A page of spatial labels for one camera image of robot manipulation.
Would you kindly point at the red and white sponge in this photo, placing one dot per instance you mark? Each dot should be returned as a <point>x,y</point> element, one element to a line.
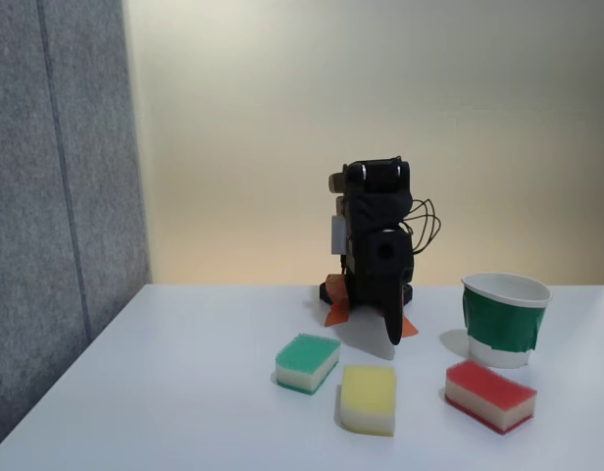
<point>488,390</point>

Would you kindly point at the yellow and white sponge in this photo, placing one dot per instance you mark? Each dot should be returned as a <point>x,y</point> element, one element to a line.
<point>368,397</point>

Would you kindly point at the green and white sponge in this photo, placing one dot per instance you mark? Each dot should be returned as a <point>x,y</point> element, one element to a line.
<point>307,355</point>

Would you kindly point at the white cup with green tape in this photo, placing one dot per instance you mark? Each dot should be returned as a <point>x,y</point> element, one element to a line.
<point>503,324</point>

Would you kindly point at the grey felt partition panel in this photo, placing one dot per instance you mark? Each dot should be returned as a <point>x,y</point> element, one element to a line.
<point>47,221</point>

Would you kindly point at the white wall socket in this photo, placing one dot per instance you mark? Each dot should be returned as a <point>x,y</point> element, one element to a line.
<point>338,235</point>

